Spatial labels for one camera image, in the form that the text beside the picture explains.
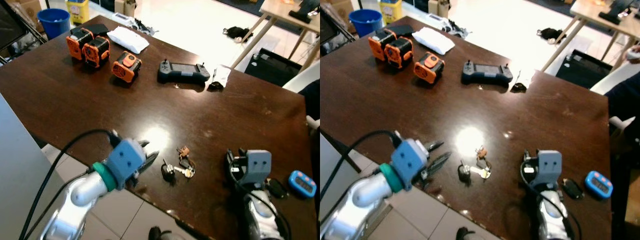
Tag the black device on stand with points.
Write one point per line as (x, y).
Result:
(304, 11)
(616, 12)

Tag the black case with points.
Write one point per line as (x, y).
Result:
(582, 70)
(270, 67)

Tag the key bunch with black fob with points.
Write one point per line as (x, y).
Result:
(168, 172)
(465, 171)

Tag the flat black wallet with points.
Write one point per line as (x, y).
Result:
(405, 30)
(98, 28)

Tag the yellow container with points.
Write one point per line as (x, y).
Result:
(77, 11)
(391, 11)

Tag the light wooden table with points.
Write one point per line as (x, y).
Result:
(280, 10)
(587, 10)

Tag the person in dark clothes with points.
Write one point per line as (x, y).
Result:
(625, 115)
(313, 100)

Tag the black bundle on floor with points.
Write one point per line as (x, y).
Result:
(550, 35)
(236, 34)

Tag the small black oval fob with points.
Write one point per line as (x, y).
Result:
(276, 188)
(572, 189)

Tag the small white packet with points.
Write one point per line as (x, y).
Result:
(220, 76)
(523, 80)

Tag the blue plastic bucket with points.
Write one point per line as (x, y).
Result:
(53, 24)
(365, 23)

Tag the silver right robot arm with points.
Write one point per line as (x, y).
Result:
(262, 215)
(552, 217)

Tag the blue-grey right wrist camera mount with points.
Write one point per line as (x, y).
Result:
(549, 167)
(259, 164)

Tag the blue digital timer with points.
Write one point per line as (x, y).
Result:
(598, 185)
(302, 184)

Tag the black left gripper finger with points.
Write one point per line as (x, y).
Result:
(150, 160)
(434, 146)
(145, 144)
(439, 163)

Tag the white chair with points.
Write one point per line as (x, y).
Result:
(615, 75)
(305, 75)

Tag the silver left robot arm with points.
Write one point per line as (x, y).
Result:
(360, 197)
(80, 195)

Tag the orange black battery pack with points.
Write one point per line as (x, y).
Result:
(429, 68)
(126, 67)
(96, 51)
(380, 44)
(77, 42)
(399, 52)

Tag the white soft pouch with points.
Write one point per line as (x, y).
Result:
(127, 39)
(432, 40)

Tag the black folding chair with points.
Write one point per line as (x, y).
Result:
(15, 30)
(332, 30)

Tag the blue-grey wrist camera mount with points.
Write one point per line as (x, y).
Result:
(126, 157)
(549, 167)
(407, 159)
(259, 164)

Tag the black robot foot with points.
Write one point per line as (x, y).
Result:
(159, 234)
(465, 234)

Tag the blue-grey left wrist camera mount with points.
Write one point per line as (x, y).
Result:
(407, 159)
(126, 157)

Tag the black handheld controller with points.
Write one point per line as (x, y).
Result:
(487, 74)
(182, 74)

